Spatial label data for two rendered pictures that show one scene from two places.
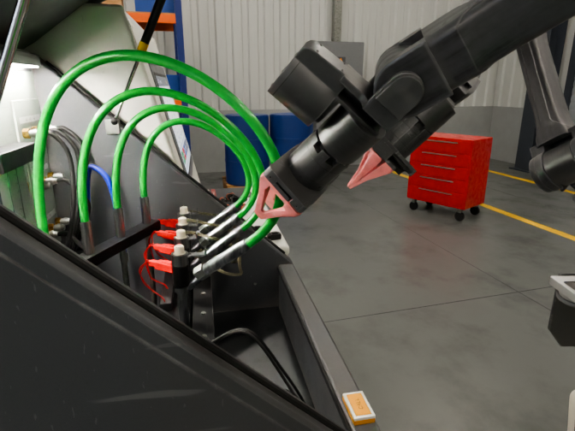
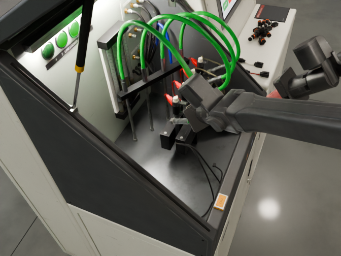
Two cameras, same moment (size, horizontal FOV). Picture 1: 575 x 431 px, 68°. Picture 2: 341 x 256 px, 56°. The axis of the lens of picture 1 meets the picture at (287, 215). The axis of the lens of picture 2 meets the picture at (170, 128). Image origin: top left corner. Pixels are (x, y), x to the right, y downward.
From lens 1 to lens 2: 56 cm
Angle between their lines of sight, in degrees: 44
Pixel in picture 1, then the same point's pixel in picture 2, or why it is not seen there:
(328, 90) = (198, 101)
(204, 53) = not seen: outside the picture
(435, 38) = (228, 113)
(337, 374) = (227, 182)
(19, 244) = (83, 133)
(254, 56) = not seen: outside the picture
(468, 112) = not seen: outside the picture
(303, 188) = (198, 122)
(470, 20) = (239, 115)
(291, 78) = (182, 92)
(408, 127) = (300, 85)
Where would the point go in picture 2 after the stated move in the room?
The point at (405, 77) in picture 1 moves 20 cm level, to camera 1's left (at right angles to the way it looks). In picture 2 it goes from (214, 122) to (136, 88)
